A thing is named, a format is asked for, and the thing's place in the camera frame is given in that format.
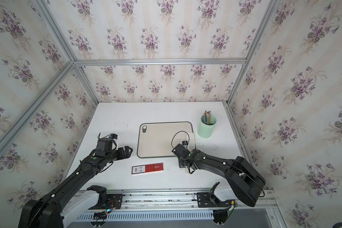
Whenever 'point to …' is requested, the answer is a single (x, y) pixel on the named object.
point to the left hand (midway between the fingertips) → (128, 151)
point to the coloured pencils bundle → (206, 117)
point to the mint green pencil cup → (206, 126)
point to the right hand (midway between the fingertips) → (186, 161)
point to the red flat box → (147, 168)
